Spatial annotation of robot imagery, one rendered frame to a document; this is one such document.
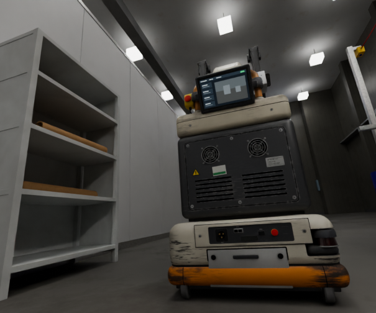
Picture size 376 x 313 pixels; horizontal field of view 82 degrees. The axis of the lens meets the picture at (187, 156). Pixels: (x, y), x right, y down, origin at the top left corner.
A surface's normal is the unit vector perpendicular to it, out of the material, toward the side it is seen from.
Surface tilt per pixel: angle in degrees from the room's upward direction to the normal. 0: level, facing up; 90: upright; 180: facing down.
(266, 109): 90
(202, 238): 90
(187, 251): 90
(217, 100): 115
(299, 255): 90
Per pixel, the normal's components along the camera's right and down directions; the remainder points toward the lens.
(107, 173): -0.30, -0.24
